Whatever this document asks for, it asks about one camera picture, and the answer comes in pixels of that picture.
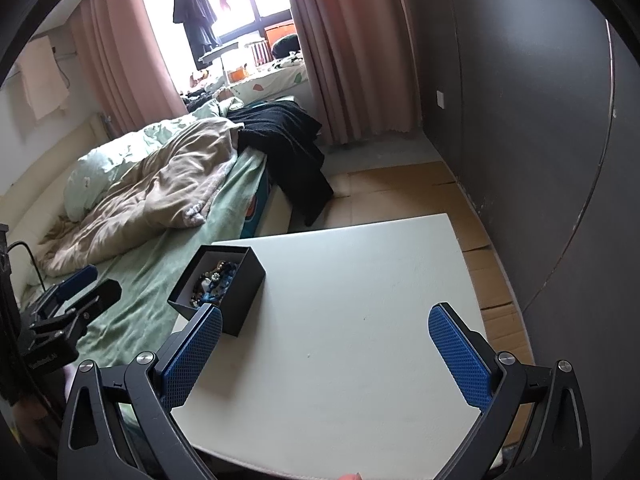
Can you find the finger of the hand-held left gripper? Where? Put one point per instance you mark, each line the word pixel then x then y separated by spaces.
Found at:
pixel 80 278
pixel 102 296

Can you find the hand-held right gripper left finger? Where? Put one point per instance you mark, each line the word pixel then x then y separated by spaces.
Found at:
pixel 192 355

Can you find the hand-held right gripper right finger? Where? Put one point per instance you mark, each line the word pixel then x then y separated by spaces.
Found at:
pixel 457 355

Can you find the black jewelry box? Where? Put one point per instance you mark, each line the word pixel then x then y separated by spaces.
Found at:
pixel 245 290

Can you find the person's right hand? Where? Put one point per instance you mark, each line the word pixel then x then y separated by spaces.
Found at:
pixel 351 477

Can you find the green bed sheet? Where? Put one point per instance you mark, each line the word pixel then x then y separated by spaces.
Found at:
pixel 150 280

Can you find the beige and green quilt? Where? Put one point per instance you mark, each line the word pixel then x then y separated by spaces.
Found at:
pixel 160 185

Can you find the blue printed box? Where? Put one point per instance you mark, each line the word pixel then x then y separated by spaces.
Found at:
pixel 256 210

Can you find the beige hanging cloth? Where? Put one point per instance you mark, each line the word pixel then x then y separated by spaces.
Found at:
pixel 42 80

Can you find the black garment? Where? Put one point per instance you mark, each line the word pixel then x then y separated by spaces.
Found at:
pixel 290 160

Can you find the pink curtain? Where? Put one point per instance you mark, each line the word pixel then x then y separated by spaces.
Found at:
pixel 350 60
pixel 125 60

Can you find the printed window seat cushion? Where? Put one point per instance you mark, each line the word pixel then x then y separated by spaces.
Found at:
pixel 270 80

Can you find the hanging dark clothes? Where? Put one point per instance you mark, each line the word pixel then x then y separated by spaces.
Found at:
pixel 195 10

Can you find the orange box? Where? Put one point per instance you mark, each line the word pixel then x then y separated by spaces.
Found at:
pixel 280 32

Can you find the white wall socket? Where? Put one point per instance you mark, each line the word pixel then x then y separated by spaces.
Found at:
pixel 441 99

